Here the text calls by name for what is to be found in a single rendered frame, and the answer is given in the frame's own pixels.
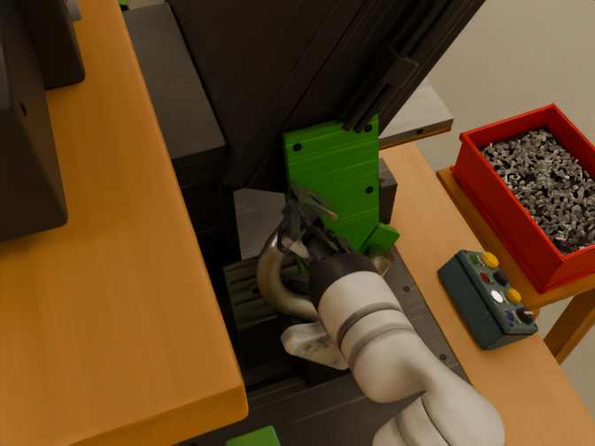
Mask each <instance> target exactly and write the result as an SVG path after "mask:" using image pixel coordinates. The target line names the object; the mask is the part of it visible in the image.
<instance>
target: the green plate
mask: <svg viewBox="0 0 595 446"><path fill-rule="evenodd" d="M364 113H365V111H364V112H363V113H362V114H361V116H360V117H359V119H358V120H357V121H356V123H355V124H354V125H353V127H352V128H351V130H350V131H349V132H346V131H344V130H343V128H342V126H343V124H344V122H345V121H346V120H347V119H348V118H349V117H350V116H347V117H346V118H345V119H344V121H340V120H338V119H334V120H331V121H327V122H323V123H320V124H317V125H313V126H309V127H303V128H300V129H297V130H293V131H289V132H286V133H283V134H282V147H283V155H284V162H285V169H286V176H287V183H288V191H289V194H284V197H285V203H286V204H287V202H288V201H289V200H290V199H294V200H296V201H298V198H297V196H296V195H295V193H294V191H293V190H292V188H291V187H290V184H291V183H292V182H293V181H295V182H297V183H299V184H300V185H302V186H304V187H306V188H309V189H310V190H312V191H314V192H315V193H317V194H319V195H321V196H324V197H326V198H327V199H328V201H329V203H330V204H331V206H332V207H333V209H334V210H335V212H336V214H337V215H338V218H337V219H336V220H332V219H330V218H328V217H326V216H324V215H321V217H322V218H323V220H324V222H325V223H326V225H327V226H328V228H330V229H332V230H334V231H335V233H336V235H337V237H338V238H340V237H343V238H345V239H346V240H347V241H348V242H349V243H350V244H351V246H352V247H353V248H354V249H355V250H358V249H359V248H360V246H361V245H362V244H363V242H364V241H365V240H366V239H367V238H368V236H369V235H370V234H371V232H372V231H373V230H374V228H375V227H376V226H377V225H378V226H379V126H378V112H376V113H375V115H374V116H373V118H372V119H371V120H370V121H369V122H368V123H367V125H366V126H365V128H364V129H363V130H362V132H361V133H360V134H356V133H355V132H354V131H353V129H354V127H355V126H356V125H357V123H358V122H359V120H360V119H361V118H362V116H363V115H364ZM296 256H297V269H298V270H299V271H300V273H304V272H307V271H306V269H305V268H304V266H303V265H302V264H301V262H300V256H299V255H298V254H296Z"/></svg>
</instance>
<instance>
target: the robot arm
mask: <svg viewBox="0 0 595 446"><path fill-rule="evenodd" d="M282 215H283V217H284V218H285V219H286V220H285V221H284V223H283V224H282V225H281V226H280V227H279V228H278V237H277V249H278V250H279V251H280V252H281V253H283V254H286V253H287V252H288V251H291V250H292V251H293V252H295V253H296V254H298V255H299V256H300V262H301V264H302V265H303V266H304V268H305V269H306V271H307V272H308V273H309V274H310V277H309V284H308V295H309V297H310V300H311V301H312V303H313V306H314V308H315V310H316V311H317V313H318V315H319V317H320V320H319V321H317V322H313V323H308V324H301V325H295V326H291V327H288V328H287V329H286V330H285V331H284V332H283V333H282V335H281V341H282V344H283V346H284V349H285V350H286V351H287V352H288V353H290V354H291V355H293V356H294V355H295V356H298V357H301V358H305V359H307V360H309V359H310V360H311V361H313V362H316V363H319V364H322V365H327V366H330V367H333V368H336V369H338V370H345V369H347V368H348V367H349V368H350V370H351V371H352V374H353V377H354V378H355V380H356V382H357V383H358V385H359V387H360V389H361V390H362V392H363V393H364V394H365V395H366V396H367V397H368V398H369V399H370V400H372V401H374V402H377V403H382V404H386V403H392V402H396V401H398V400H401V399H404V398H406V397H408V396H411V395H413V394H416V393H419V392H422V391H425V390H426V392H425V393H424V394H423V395H422V396H420V397H419V398H417V399H416V400H415V401H414V402H412V403H411V404H410V405H408V406H407V407H406V408H405V409H404V410H403V411H402V412H400V413H399V414H398V415H396V416H395V417H394V418H392V419H391V420H389V421H388V422H387V423H386V424H384V425H383V426H382V427H381V428H380V429H379V430H378V431H377V432H376V433H375V436H374V438H373V441H372V446H504V445H505V439H506V435H505V428H504V425H503V421H502V418H501V417H500V415H499V413H498V411H497V410H496V408H495V407H494V406H493V405H492V403H491V402H490V401H489V400H488V399H487V398H486V397H485V396H483V395H482V394H481V393H480V392H478V391H477V390H476V389H475V388H473V387H472V386H470V385H469V384H468V383H467V382H465V381H464V380H462V379H461V378H460V377H459V376H458V375H457V374H455V373H454V372H452V371H451V370H450V369H449V368H448V367H446V366H445V365H444V364H443V363H442V362H441V361H439V360H438V359H437V358H436V357H435V355H434V354H433V353H432V352H431V351H430V350H429V349H428V347H427V346H426V345H425V344H424V342H423V341H422V339H421V338H420V336H418V334H417V333H416V331H415V330H414V328H413V326H412V325H411V323H410V322H409V320H408V319H407V317H406V315H405V314H404V313H403V311H402V308H401V306H400V304H399V302H398V300H397V298H396V297H395V295H394V294H393V292H392V291H391V289H390V287H389V286H388V284H387V283H386V281H385V280H384V278H383V277H382V276H381V275H380V273H379V272H378V270H377V269H376V267H375V265H374V264H373V262H372V261H371V260H370V259H369V258H367V257H366V256H364V255H362V254H359V253H358V252H357V251H356V250H355V249H354V248H353V247H352V246H351V244H350V243H349V242H348V241H347V240H346V239H345V238H343V237H340V238H338V237H337V235H336V233H335V231H334V230H332V229H330V228H328V226H327V225H326V223H325V222H324V220H323V218H322V217H321V215H319V216H318V218H317V219H316V220H315V221H314V223H311V222H310V220H309V219H308V218H307V217H306V215H305V213H304V211H303V210H302V208H301V207H300V205H299V204H298V201H296V200H294V199H290V200H289V201H288V202H287V204H286V205H285V206H284V207H283V209H282ZM304 228H305V233H304V234H302V233H301V232H302V231H303V230H304Z"/></svg>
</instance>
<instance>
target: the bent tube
mask: <svg viewBox="0 0 595 446"><path fill-rule="evenodd" d="M290 187H291V188H292V190H293V191H294V193H295V195H296V196H297V199H298V201H297V202H298V204H299V205H300V207H301V208H302V210H303V211H304V213H305V215H306V217H307V218H308V219H309V220H310V222H311V223H314V221H315V220H316V219H317V218H318V216H319V215H324V216H326V217H328V218H330V219H332V220H336V219H337V218H338V215H337V214H336V212H335V210H334V209H333V207H332V206H331V204H330V203H329V201H328V199H327V198H326V197H324V196H321V195H319V194H317V193H315V192H314V191H312V190H310V189H309V188H306V187H304V186H302V185H300V184H299V183H297V182H295V181H293V182H292V183H291V184H290ZM285 220H286V219H283V220H282V222H281V223H280V225H279V226H278V227H277V228H276V229H275V231H274V232H273V233H272V234H271V235H270V236H269V238H268V239H267V241H266V243H265V245H264V247H263V248H262V251H261V252H260V254H259V260H258V263H257V283H258V286H259V291H260V293H261V295H262V296H263V297H264V298H265V300H266V301H267V302H268V303H269V304H270V305H271V306H272V307H274V308H275V309H276V310H277V311H280V312H282V313H284V314H287V315H290V316H293V317H297V318H301V319H307V320H311V321H314V322H317V321H319V320H320V317H319V315H318V313H317V311H316V310H315V308H314V306H313V303H312V301H311V300H310V297H309V296H303V295H300V294H297V293H294V292H291V291H289V290H288V289H287V288H285V286H284V285H283V284H282V279H281V269H282V263H283V261H284V259H285V258H286V256H287V255H288V253H289V251H288V252H287V253H286V254H283V253H281V252H280V251H279V250H278V249H277V237H278V228H279V227H280V226H281V225H282V224H283V223H284V221H285Z"/></svg>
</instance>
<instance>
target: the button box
mask: <svg viewBox="0 0 595 446"><path fill-rule="evenodd" d="M483 253H484V252H478V251H472V250H460V251H459V252H457V254H454V256H453V257H452V258H451V259H450V260H449V261H448V262H446V263H445V264H444V265H443V266H442V267H441V268H440V269H439V270H438V271H437V273H438V274H439V276H440V278H441V279H442V281H443V283H444V285H445V286H446V288H447V289H448V291H449V293H450V295H451V296H452V299H453V300H454V302H455V303H456V305H457V306H458V308H459V310H460V312H461V314H462V316H463V317H464V319H465V321H466V322H467V324H468V326H469V327H470V329H471V331H472V332H473V334H474V336H475V338H476V340H477V341H478V342H479V344H480V346H481V348H482V349H483V350H495V349H497V348H499V347H502V346H505V345H507V344H510V343H512V342H517V341H520V340H521V339H524V338H527V337H529V336H531V335H533V334H534V333H535V332H537V331H538V327H537V325H536V323H535V322H534V320H533V321H532V322H531V323H527V322H526V321H524V320H523V319H522V317H521V316H520V314H519V312H518V310H519V309H520V308H521V307H524V305H523V304H522V302H521V301H520V302H519V303H518V304H516V303H514V302H513V301H511V300H510V298H509V297H508V296H507V294H506V292H507V291H508V290H509V289H510V288H512V287H511V285H510V284H509V282H508V283H507V284H506V285H503V284H502V283H500V282H499V281H498V280H497V279H496V277H495V272H496V271H500V269H499V267H498V266H497V267H496V268H492V267H490V266H488V265H487V264H486V263H485V262H484V260H483ZM469 255H473V256H475V257H476V258H477V260H478V262H479V264H478V265H476V264H474V263H473V262H472V261H471V260H470V258H469ZM480 273H485V274H486V275H487V276H488V277H489V278H490V281H491V282H490V283H488V282H486V281H484V280H483V278H482V277H481V275H480ZM492 291H496V292H498V293H499V294H500V296H501V297H502V302H499V301H498V300H496V299H495V297H494V296H493V295H492ZM504 311H510V312H511V313H512V314H513V316H514V321H511V320H509V319H508V318H507V317H506V315H505V313H504Z"/></svg>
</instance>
